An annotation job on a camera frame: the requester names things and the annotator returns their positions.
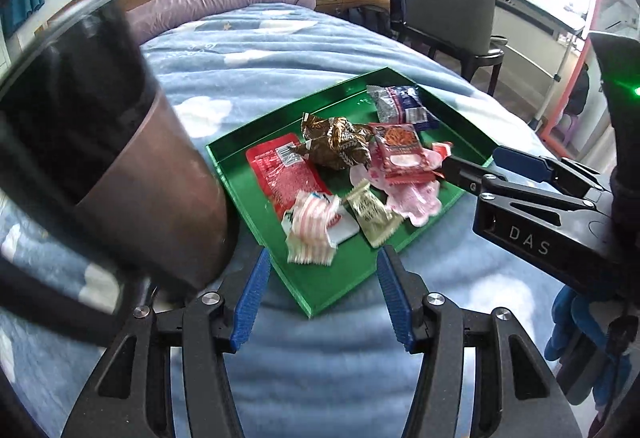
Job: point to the teal curtain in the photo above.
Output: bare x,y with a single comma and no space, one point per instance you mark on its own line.
22,1

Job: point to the dark red snack packet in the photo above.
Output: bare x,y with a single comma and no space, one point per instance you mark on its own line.
400,148

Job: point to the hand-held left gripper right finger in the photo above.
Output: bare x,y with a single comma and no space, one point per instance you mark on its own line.
395,303

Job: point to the person's right hand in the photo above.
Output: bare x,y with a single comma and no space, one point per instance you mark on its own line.
580,348

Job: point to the red sausage packet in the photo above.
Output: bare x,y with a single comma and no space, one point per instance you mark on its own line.
285,175

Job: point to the wooden nightstand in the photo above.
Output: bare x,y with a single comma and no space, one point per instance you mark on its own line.
330,3

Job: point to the beige candy packet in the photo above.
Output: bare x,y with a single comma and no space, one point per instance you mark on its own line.
372,213

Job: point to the brown snack packet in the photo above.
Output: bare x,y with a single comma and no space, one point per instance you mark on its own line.
335,143

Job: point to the small red candy bar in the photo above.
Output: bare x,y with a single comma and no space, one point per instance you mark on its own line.
441,151

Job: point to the green tray box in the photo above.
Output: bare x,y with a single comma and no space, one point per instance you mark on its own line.
325,283

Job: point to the blue snack packet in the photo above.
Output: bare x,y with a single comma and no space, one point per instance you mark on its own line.
405,103

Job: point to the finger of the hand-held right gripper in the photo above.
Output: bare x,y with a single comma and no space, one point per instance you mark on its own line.
470,173
520,163

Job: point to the white desk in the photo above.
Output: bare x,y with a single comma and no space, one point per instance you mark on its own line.
540,11

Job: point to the pink-framed mirror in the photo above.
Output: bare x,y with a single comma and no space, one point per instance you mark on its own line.
587,18

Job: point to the brown black insulated jug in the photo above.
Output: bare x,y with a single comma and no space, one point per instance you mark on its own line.
125,168

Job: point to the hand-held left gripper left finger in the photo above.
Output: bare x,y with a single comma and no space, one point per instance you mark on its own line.
250,298

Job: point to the white striped candy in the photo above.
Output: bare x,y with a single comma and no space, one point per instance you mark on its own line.
312,233

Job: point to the pink cartoon packet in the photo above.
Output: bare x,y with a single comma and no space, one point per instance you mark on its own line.
415,200

